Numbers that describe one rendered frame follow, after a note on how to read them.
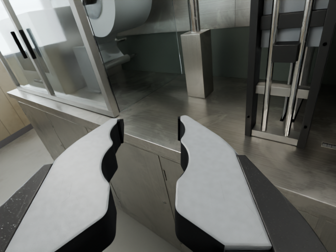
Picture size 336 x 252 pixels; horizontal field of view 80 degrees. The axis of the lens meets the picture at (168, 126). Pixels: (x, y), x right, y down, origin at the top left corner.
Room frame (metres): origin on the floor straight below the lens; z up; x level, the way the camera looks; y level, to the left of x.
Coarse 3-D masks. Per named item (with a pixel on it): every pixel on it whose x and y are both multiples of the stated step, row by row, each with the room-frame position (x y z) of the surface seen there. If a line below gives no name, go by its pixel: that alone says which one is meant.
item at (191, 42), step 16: (192, 0) 0.86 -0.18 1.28; (192, 16) 0.86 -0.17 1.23; (192, 32) 0.86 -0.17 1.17; (208, 32) 0.86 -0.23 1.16; (192, 48) 0.84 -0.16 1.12; (208, 48) 0.86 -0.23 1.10; (192, 64) 0.84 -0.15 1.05; (208, 64) 0.85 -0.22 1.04; (192, 80) 0.85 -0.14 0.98; (208, 80) 0.85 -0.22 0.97; (192, 96) 0.85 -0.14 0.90
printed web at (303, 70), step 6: (306, 48) 0.53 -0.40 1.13; (312, 48) 0.65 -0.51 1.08; (306, 54) 0.54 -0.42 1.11; (312, 54) 0.68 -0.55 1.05; (306, 60) 0.56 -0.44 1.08; (306, 66) 0.59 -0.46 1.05; (306, 72) 0.62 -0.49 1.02; (300, 78) 0.53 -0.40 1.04; (306, 78) 0.65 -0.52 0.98; (300, 84) 0.54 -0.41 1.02; (306, 84) 0.69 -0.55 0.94; (300, 102) 0.62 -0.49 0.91; (294, 108) 0.53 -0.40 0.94; (294, 114) 0.53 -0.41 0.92
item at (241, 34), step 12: (216, 36) 1.05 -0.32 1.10; (228, 36) 1.01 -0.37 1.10; (240, 36) 0.97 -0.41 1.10; (180, 48) 1.20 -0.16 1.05; (216, 48) 1.05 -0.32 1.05; (228, 48) 1.01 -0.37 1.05; (240, 48) 0.97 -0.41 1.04; (264, 48) 0.90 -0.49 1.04; (180, 60) 1.21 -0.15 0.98; (216, 60) 1.05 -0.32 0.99; (228, 60) 1.01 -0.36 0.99; (240, 60) 0.97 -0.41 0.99; (264, 60) 0.89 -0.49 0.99; (312, 60) 0.77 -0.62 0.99; (216, 72) 1.06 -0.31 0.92; (228, 72) 1.01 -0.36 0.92; (240, 72) 0.97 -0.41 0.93; (264, 72) 0.89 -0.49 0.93; (276, 72) 0.86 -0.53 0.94; (288, 72) 0.82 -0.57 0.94; (312, 72) 0.76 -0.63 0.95; (324, 72) 0.74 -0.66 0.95
